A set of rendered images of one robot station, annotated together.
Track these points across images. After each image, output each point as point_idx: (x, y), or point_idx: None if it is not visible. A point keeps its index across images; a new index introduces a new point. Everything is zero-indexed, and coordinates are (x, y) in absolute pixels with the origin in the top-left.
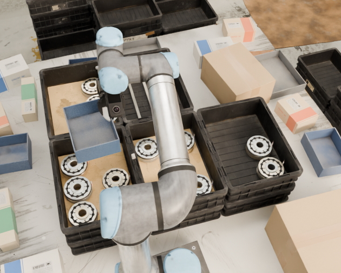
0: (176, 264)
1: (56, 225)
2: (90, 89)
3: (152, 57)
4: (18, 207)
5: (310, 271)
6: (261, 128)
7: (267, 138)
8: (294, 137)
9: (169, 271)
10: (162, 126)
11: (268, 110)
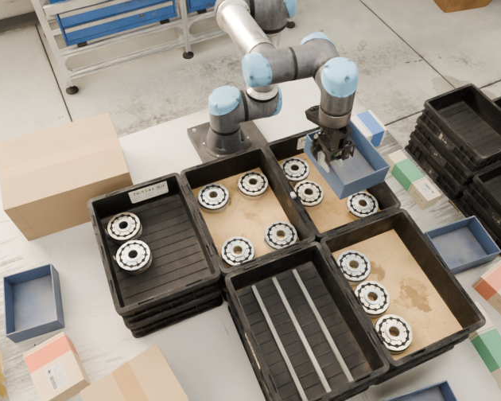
0: (230, 94)
1: None
2: (393, 322)
3: (276, 52)
4: (406, 197)
5: (109, 121)
6: (124, 295)
7: (118, 278)
8: (71, 332)
9: (234, 89)
10: (251, 18)
11: (111, 287)
